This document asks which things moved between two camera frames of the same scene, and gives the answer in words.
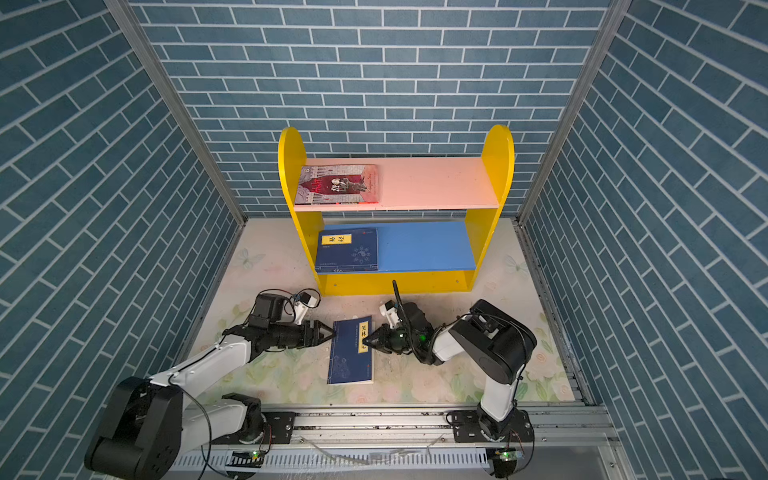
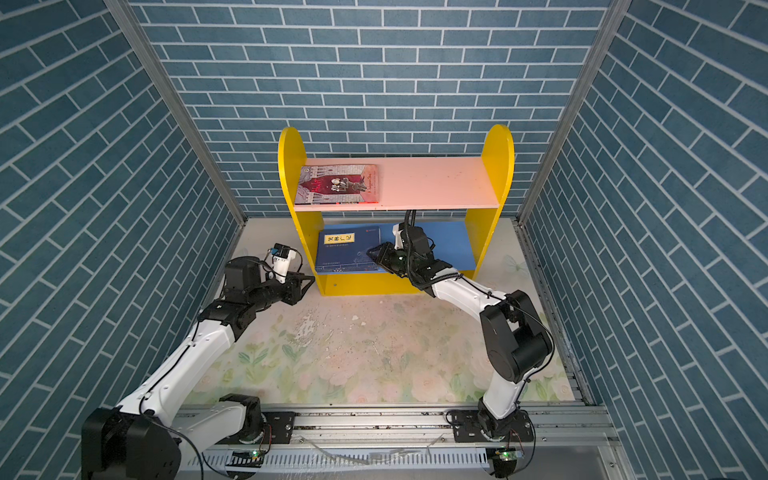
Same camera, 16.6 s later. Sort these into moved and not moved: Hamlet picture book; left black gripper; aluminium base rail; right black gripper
Moved: left black gripper; right black gripper
Not moved: Hamlet picture book; aluminium base rail
